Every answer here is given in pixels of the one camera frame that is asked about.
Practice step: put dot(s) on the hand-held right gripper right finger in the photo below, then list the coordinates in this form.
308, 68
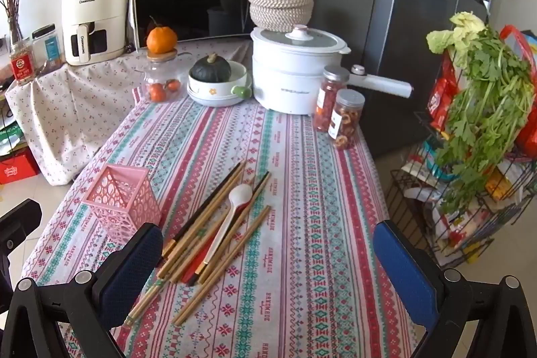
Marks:
400, 268

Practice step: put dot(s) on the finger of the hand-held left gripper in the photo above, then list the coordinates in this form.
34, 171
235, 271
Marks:
16, 228

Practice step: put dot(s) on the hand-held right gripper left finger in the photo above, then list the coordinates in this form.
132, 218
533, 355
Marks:
130, 278

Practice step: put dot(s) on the red plastic spoon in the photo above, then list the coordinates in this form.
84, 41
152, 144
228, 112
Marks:
196, 268

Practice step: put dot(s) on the pink perforated utensil holder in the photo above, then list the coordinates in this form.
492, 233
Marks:
126, 200

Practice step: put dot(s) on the pile of mixed chopsticks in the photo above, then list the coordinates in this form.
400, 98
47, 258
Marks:
209, 202

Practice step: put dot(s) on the white ceramic spoon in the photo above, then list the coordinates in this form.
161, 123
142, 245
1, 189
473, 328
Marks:
239, 196

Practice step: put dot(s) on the red cardboard box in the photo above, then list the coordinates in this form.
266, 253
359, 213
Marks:
16, 169

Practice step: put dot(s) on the blue snack packet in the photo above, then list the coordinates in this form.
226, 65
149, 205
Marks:
434, 169

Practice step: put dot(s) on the striped patterned tablecloth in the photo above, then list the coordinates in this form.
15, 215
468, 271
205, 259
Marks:
302, 215

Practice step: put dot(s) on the small floral cabinet cloth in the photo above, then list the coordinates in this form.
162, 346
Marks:
71, 114

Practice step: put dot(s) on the dried fruit slices jar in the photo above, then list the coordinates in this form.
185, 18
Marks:
346, 119

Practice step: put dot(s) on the red label glass jar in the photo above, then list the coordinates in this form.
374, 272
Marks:
22, 66

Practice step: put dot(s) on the red snack packet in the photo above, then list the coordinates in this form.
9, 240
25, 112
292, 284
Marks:
440, 93

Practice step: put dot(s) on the red dried fruit jar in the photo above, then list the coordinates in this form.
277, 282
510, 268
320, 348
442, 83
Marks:
329, 102

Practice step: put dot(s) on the black lid plastic container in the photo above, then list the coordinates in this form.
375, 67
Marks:
48, 47

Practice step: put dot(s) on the red shopping bag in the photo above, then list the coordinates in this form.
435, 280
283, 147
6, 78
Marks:
526, 131

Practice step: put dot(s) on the dark leafy greens bunch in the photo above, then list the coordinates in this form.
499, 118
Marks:
486, 102

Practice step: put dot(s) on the small orange fruit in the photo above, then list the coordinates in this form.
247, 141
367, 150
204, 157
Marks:
173, 84
157, 92

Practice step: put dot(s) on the white plate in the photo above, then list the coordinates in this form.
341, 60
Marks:
209, 102

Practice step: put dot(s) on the white flower print bowl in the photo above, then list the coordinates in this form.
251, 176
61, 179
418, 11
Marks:
214, 89

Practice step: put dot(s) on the clear box with tomatoes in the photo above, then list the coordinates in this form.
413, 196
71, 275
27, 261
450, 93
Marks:
161, 68

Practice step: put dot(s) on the white electric cooking pot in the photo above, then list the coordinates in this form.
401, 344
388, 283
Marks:
285, 81

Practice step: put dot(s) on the dark green kabocha squash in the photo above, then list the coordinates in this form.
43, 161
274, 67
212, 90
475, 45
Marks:
209, 68

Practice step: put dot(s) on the cream air fryer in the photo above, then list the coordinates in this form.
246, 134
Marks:
94, 5

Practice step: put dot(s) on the large orange with stem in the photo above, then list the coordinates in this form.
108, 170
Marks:
161, 39

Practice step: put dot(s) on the pale green cabbage leaves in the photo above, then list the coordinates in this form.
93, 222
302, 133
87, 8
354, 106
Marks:
457, 31

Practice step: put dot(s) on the white pot lid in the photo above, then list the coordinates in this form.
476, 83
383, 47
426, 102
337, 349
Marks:
302, 39

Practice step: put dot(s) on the grey refrigerator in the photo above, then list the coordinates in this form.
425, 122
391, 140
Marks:
356, 5

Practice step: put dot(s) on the black door microwave oven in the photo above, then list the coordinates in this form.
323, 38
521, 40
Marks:
193, 5

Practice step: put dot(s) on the woven lidded basket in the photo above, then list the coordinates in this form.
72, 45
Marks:
280, 5

